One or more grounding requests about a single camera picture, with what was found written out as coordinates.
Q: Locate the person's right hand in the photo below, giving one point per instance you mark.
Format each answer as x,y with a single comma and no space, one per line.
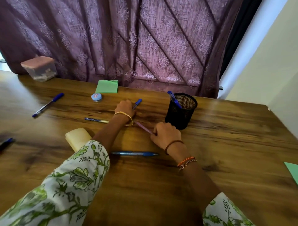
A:
166,135

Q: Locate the person's left hand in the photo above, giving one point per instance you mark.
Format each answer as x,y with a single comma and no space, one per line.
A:
124,107

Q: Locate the blue capped pen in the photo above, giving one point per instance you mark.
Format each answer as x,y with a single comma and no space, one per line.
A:
7,143
58,97
137,102
170,94

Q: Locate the black mesh pen holder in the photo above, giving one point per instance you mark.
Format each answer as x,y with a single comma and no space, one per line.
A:
179,116

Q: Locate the pink pen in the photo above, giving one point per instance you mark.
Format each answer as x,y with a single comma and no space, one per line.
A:
144,127

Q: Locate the green sticky notes pad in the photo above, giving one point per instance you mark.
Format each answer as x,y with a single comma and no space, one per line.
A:
107,86
293,171

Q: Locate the small round blue tape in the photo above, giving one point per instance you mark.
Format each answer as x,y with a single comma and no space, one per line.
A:
96,97

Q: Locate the dark blue patterned pen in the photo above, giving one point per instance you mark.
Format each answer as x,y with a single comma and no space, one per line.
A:
96,120

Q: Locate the light blue pen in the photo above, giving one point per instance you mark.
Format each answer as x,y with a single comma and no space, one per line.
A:
135,154

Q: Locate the yellow pencil case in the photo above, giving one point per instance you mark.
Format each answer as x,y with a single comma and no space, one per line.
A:
76,137

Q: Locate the person's left forearm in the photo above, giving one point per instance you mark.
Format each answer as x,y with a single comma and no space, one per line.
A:
109,132

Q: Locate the person's right forearm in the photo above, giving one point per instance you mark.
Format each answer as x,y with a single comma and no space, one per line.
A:
195,179

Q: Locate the wooden desk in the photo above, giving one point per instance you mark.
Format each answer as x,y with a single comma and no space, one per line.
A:
232,151

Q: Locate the gold bangle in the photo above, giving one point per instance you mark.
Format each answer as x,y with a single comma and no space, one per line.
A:
128,115

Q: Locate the purple patterned curtain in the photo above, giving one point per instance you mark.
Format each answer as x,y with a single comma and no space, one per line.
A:
116,35

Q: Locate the clear container pink lid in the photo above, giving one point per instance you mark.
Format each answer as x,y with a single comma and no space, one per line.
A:
39,68

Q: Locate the right floral white green sleeve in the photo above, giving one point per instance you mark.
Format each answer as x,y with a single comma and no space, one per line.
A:
223,214

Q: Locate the floral white green sleeve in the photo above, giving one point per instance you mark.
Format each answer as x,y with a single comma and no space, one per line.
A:
223,214
58,186

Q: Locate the left floral white green sleeve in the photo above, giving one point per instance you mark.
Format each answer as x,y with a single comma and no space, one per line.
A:
58,186

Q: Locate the black window frame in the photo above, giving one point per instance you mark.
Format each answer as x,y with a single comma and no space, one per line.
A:
242,28

